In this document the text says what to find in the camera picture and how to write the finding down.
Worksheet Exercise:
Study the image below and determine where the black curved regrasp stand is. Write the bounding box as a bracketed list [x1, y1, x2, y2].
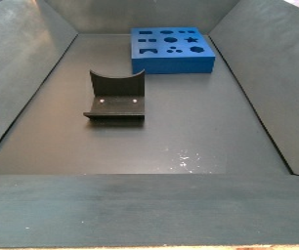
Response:
[84, 71, 145, 119]

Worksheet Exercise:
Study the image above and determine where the blue shape board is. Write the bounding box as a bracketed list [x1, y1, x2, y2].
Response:
[131, 27, 215, 74]

